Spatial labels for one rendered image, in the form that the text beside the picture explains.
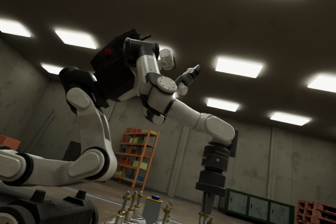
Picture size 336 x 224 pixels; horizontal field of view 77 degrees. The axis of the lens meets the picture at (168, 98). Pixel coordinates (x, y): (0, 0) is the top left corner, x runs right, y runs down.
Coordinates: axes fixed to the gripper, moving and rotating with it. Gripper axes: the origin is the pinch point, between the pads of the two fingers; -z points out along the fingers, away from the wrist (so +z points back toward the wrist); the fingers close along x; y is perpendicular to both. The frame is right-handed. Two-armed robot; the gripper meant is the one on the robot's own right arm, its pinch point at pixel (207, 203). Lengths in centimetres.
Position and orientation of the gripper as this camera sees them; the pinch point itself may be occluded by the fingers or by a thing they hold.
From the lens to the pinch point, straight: 77.6
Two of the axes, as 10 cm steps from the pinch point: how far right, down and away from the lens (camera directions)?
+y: -8.6, -3.8, -3.4
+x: -4.4, 2.3, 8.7
